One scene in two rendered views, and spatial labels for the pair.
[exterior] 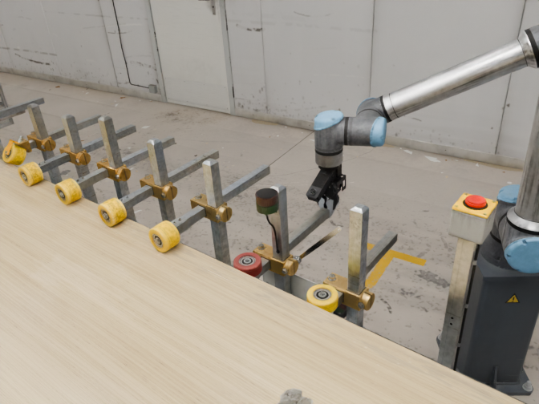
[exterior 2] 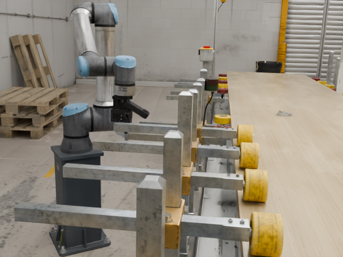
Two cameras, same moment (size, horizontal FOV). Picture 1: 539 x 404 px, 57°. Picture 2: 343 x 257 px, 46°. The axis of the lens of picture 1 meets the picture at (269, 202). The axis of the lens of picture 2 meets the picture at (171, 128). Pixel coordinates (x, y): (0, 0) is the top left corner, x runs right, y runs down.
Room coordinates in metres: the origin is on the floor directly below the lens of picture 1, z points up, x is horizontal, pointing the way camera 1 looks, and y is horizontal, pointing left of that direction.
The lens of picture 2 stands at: (2.22, 1.37, 1.31)
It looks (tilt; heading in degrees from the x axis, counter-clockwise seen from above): 14 degrees down; 237
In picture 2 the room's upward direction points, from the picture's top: 2 degrees clockwise
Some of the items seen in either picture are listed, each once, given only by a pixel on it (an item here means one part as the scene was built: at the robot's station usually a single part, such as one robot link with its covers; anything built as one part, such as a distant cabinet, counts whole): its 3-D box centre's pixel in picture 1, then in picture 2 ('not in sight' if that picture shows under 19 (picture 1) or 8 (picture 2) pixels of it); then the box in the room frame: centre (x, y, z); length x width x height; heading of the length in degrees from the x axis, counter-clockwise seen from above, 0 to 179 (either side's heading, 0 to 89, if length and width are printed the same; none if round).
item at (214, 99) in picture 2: not in sight; (195, 99); (0.47, -1.01, 0.82); 0.43 x 0.03 x 0.04; 140
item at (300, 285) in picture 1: (295, 286); not in sight; (1.17, -0.06, 0.75); 0.26 x 0.01 x 0.10; 50
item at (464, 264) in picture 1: (455, 311); (204, 100); (0.84, -0.42, 0.93); 0.05 x 0.05 x 0.45; 50
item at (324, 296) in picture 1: (322, 309); (221, 126); (0.95, -0.12, 0.85); 0.08 x 0.08 x 0.11
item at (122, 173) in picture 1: (114, 170); (182, 176); (1.66, 0.57, 0.95); 0.13 x 0.06 x 0.05; 50
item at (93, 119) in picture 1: (66, 131); not in sight; (2.09, 0.89, 0.95); 0.36 x 0.03 x 0.03; 140
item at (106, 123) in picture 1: (119, 176); (182, 180); (1.65, 0.55, 0.92); 0.03 x 0.03 x 0.48; 50
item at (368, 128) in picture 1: (366, 130); (118, 66); (1.43, -0.31, 1.14); 0.12 x 0.12 x 0.09; 74
